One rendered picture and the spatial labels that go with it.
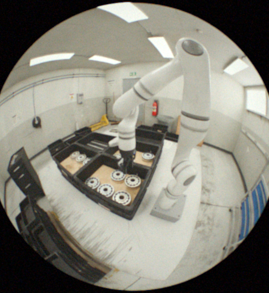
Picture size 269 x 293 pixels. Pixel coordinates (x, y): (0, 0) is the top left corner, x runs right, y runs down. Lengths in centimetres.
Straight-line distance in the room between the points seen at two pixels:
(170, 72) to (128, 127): 25
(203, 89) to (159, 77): 13
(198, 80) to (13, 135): 391
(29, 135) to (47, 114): 100
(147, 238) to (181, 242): 23
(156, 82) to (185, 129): 16
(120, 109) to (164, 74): 18
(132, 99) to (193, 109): 18
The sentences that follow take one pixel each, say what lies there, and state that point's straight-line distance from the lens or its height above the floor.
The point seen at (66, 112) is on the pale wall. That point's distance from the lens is 390.
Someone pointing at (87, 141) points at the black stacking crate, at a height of 86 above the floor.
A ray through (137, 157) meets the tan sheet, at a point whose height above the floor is 83.
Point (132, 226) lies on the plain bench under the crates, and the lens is 65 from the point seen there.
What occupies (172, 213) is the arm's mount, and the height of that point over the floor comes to 79.
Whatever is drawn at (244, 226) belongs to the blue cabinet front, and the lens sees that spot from 184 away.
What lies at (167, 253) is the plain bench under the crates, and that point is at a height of 70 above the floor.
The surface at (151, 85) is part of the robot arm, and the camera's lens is 29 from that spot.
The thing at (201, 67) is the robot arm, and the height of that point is 144.
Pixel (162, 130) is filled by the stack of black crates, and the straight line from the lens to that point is 233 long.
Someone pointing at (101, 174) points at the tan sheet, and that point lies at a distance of 72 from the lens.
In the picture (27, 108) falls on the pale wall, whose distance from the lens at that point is 367.
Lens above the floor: 134
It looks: 31 degrees down
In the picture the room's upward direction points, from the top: 1 degrees clockwise
